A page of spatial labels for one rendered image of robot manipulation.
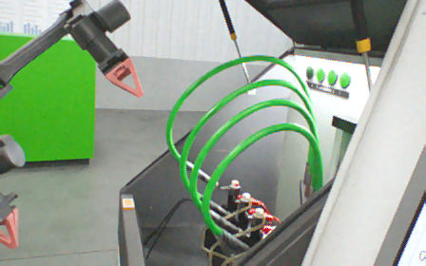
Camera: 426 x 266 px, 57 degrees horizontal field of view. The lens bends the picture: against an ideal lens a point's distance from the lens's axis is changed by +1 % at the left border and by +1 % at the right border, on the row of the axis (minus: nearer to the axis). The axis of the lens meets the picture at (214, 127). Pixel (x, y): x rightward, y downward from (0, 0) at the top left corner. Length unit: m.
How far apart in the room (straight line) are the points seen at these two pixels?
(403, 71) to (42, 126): 3.86
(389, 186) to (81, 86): 3.80
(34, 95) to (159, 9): 3.87
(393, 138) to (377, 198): 0.08
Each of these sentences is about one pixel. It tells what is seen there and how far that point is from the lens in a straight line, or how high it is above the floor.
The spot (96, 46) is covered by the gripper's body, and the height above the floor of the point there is 1.41.
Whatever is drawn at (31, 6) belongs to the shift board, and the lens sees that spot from 7.31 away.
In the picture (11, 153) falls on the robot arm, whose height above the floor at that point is 1.20.
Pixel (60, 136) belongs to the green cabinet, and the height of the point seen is 0.33.
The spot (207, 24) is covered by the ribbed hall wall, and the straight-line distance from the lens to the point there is 7.72.
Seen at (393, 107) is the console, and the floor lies 1.38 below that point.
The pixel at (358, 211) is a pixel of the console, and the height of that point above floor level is 1.23.
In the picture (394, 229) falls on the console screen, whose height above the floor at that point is 1.24.
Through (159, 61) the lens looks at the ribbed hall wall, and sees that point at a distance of 7.47.
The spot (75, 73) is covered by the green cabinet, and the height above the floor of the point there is 0.98.
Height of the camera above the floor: 1.45
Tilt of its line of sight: 13 degrees down
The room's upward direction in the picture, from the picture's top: 6 degrees clockwise
